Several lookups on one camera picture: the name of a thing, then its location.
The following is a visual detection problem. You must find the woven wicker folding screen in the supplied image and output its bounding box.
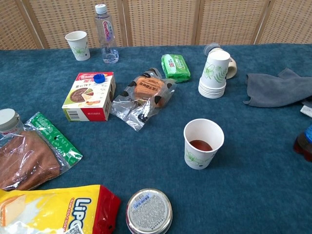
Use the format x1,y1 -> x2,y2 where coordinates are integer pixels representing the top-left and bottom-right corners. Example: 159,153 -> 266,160
0,0 -> 312,51

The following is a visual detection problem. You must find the beige mayonnaise squeeze bottle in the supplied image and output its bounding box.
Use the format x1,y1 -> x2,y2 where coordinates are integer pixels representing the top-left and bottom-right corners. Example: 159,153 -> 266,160
203,43 -> 237,79

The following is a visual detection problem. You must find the white yogurt cup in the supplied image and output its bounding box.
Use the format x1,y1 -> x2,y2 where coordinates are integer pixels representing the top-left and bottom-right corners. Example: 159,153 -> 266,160
198,50 -> 231,99

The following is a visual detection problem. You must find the clear plastic water bottle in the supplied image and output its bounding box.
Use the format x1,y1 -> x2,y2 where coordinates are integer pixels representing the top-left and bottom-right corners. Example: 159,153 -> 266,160
94,4 -> 119,64

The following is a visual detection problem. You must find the grey microfibre cloth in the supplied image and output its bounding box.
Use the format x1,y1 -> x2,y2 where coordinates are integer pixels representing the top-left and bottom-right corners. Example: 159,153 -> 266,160
243,68 -> 312,118

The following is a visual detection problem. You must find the white paper cup green flower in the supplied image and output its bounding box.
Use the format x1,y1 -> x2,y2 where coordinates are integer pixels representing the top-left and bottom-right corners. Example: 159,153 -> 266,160
64,31 -> 91,61
183,118 -> 225,170

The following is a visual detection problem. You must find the blue plastic bottle cap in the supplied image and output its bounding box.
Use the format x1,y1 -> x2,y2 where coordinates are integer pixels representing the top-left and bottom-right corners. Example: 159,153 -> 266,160
93,73 -> 107,84

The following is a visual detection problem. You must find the jar with white lid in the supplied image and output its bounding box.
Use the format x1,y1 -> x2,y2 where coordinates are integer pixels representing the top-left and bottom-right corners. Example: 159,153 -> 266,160
0,108 -> 25,136

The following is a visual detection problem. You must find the bread snack in clear bag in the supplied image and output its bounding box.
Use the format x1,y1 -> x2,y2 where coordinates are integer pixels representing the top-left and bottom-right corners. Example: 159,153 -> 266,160
110,67 -> 177,132

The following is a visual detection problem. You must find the tin can with silver lid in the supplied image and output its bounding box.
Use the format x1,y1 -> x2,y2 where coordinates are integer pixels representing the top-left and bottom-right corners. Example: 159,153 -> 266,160
125,188 -> 173,234

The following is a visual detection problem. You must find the blue plush table cover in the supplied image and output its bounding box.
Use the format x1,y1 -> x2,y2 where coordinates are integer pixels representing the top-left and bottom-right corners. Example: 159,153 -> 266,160
0,43 -> 312,234

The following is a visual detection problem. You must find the red and white cookie box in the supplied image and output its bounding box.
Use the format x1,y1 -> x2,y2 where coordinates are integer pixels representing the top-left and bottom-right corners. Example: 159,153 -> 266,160
61,72 -> 117,122

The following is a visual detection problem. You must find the green tissue pack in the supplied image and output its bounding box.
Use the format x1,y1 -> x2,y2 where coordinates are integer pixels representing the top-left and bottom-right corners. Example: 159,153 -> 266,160
160,54 -> 192,83

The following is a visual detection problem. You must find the yellow Lipo cookie bag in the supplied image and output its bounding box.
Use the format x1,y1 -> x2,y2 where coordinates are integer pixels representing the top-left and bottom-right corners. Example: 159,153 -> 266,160
0,184 -> 121,234

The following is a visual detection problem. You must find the brown powder bag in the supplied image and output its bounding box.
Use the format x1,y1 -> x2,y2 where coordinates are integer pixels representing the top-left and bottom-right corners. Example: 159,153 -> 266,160
0,112 -> 83,192

